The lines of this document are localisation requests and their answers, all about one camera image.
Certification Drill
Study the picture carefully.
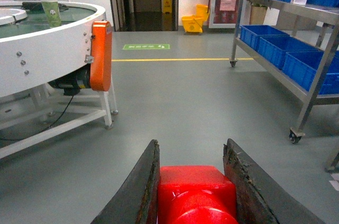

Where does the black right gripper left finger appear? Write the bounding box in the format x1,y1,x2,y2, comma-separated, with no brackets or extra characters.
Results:
92,139,160,223

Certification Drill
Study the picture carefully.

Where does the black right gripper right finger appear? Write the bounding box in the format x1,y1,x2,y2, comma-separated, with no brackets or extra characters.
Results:
223,138,323,223

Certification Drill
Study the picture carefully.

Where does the red toy block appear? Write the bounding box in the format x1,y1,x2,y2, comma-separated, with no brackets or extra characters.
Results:
157,166,238,223

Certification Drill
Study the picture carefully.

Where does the steel shelf cart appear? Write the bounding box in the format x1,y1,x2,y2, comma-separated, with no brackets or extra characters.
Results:
229,0,338,144

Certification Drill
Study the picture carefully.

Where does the black electric motor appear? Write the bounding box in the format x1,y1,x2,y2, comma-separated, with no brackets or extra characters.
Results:
48,66,91,96

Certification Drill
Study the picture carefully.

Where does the blue bin near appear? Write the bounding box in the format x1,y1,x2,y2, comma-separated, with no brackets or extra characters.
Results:
282,51,338,95

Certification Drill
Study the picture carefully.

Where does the blue bin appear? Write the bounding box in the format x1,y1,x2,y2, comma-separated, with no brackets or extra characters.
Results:
258,36,319,69
282,51,338,95
240,25,288,51

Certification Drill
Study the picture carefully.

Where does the orange motor guard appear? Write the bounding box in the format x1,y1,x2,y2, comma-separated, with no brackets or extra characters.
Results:
90,21,112,92

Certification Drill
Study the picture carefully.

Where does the blue bin middle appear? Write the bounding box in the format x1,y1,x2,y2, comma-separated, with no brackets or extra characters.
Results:
258,36,319,69

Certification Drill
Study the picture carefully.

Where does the blue bin far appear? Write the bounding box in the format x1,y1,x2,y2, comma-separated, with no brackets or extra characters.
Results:
240,25,288,51

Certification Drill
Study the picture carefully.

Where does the white round conveyor table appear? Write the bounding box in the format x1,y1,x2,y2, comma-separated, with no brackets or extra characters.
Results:
1,2,118,158

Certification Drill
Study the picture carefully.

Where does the potted plant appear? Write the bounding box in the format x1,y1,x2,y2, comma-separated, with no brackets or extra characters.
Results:
249,3,267,25

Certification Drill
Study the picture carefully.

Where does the yellow mop bucket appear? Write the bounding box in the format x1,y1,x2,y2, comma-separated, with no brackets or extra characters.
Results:
181,4,210,33

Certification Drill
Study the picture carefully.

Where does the yellow wet floor sign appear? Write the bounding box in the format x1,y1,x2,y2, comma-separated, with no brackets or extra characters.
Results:
162,0,172,14

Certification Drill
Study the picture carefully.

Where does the green paper cup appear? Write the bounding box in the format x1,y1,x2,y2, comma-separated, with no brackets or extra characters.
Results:
40,0,61,28

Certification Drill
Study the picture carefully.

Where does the white round tray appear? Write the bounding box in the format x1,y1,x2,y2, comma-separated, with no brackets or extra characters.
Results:
0,8,28,26

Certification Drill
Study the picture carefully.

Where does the black power cable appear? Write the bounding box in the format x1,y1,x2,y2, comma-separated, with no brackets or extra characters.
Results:
0,94,75,141

